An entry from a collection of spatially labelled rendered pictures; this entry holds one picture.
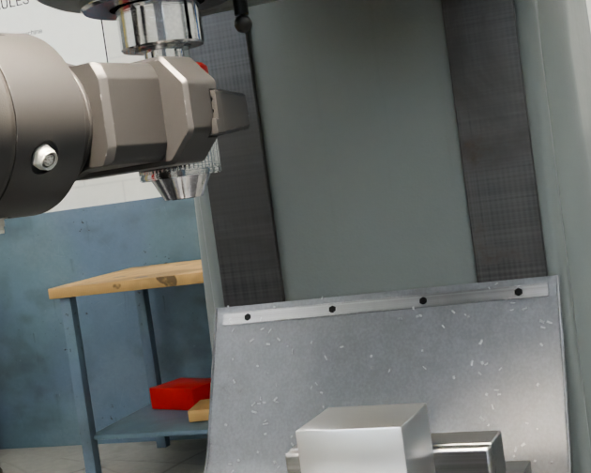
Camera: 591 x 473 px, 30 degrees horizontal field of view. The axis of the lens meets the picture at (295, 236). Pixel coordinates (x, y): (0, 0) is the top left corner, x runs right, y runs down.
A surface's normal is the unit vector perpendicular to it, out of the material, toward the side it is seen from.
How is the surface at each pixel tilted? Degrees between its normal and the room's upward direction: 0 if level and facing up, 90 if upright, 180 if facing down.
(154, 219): 90
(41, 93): 79
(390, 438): 90
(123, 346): 90
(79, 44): 90
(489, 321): 64
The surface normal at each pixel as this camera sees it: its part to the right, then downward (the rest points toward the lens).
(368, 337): -0.36, -0.36
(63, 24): -0.33, 0.10
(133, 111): 0.81, -0.08
